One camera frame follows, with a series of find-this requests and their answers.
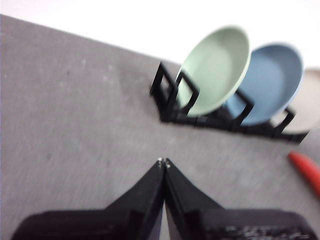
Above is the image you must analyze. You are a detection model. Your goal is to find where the black plate rack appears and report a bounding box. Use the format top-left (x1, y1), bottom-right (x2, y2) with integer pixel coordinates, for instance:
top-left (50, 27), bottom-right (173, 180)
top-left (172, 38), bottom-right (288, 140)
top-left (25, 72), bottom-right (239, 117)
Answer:
top-left (149, 61), bottom-right (310, 145)

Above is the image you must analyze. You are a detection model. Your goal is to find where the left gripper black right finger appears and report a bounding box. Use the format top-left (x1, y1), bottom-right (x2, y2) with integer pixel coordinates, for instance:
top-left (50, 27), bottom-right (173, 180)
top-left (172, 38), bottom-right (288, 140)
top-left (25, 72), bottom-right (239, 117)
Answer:
top-left (163, 157), bottom-right (320, 240)

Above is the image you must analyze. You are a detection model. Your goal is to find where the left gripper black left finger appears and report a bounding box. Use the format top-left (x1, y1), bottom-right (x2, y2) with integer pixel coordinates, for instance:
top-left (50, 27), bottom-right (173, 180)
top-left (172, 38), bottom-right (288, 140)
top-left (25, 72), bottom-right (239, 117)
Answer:
top-left (11, 157), bottom-right (166, 240)

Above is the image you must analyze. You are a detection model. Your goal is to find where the orange carrot with green leaves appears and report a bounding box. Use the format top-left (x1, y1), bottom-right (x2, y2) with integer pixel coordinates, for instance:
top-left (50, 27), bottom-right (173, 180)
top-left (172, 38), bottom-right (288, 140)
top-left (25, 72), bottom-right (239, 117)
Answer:
top-left (287, 151), bottom-right (320, 199)

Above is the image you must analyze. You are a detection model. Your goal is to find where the green plate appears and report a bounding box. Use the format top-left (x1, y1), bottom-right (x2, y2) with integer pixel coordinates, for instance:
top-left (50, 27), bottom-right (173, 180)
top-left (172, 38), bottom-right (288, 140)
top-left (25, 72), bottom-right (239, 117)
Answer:
top-left (177, 24), bottom-right (252, 118)

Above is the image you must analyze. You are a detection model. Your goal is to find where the blue plate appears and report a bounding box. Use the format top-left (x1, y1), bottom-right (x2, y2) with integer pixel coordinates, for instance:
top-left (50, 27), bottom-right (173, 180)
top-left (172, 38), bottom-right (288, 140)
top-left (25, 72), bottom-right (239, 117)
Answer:
top-left (223, 42), bottom-right (305, 127)

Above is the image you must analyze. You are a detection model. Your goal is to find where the beige plate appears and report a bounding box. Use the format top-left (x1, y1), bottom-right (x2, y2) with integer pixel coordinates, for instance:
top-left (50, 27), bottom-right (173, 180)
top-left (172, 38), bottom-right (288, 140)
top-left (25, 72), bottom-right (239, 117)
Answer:
top-left (271, 67), bottom-right (320, 134)

